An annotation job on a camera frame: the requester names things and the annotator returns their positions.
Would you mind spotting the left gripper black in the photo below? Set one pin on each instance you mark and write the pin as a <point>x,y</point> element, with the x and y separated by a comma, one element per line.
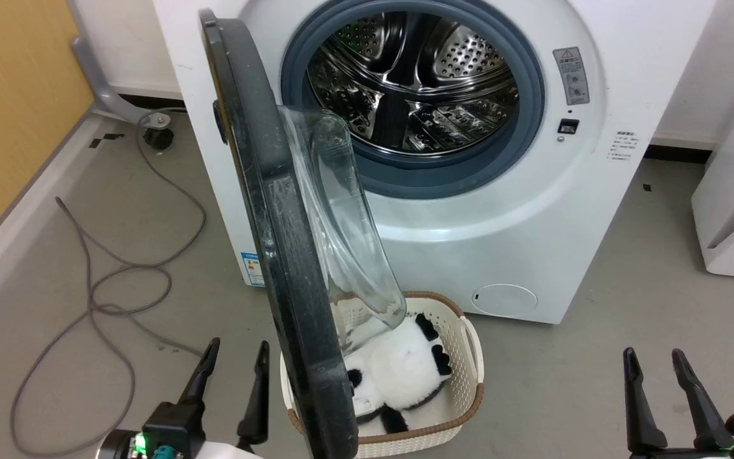
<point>172,430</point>

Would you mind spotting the black round washing machine door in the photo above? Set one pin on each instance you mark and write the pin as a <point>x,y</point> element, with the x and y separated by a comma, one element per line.
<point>278,242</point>

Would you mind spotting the white front-load washing machine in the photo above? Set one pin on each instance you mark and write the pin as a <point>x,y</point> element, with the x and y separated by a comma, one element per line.
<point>520,229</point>

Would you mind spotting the black door latch socket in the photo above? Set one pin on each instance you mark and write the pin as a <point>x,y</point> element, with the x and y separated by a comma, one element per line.
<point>568,126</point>

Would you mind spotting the grey rubber door gasket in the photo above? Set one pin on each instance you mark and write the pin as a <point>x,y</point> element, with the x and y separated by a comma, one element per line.
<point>526,127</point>

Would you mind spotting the steel washing machine drum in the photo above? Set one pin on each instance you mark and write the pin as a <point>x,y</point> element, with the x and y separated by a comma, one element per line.
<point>418,83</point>

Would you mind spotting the blue energy label sticker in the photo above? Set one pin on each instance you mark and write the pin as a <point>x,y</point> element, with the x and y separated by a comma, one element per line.
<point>252,268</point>

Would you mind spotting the black and white panda plush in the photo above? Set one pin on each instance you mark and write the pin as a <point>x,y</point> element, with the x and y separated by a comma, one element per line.
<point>405,370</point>

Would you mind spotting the round white filter cover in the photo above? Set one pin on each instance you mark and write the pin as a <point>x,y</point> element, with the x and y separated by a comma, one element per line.
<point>504,299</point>

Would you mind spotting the cream woven laundry basket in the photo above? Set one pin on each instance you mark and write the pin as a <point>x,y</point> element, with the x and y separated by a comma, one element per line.
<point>466,376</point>

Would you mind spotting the black floor drain fitting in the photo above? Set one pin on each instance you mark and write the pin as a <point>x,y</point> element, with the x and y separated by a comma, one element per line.
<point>159,138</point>

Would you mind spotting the small printed text sticker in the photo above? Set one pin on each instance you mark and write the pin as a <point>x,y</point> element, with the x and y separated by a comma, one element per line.
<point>626,146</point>

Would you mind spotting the grey warning label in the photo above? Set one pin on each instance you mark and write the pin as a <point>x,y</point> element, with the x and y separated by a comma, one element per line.
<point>571,75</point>

